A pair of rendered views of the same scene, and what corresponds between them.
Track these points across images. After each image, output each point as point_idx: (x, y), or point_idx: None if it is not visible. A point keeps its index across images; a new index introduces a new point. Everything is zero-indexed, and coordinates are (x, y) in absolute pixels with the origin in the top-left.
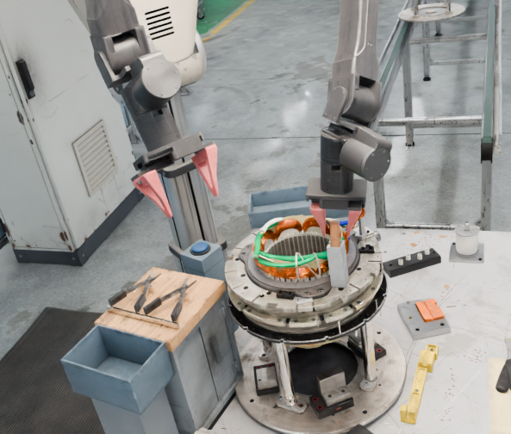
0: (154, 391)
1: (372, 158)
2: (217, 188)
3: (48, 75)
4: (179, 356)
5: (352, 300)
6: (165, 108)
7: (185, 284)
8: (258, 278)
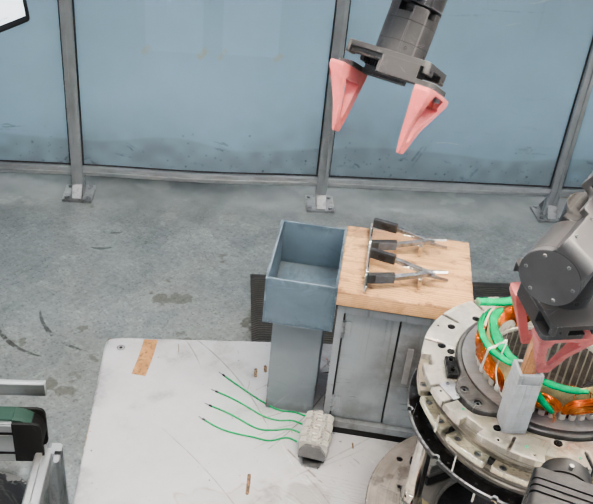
0: (293, 318)
1: (543, 259)
2: (400, 143)
3: None
4: (349, 322)
5: (502, 460)
6: (420, 8)
7: (434, 272)
8: (471, 331)
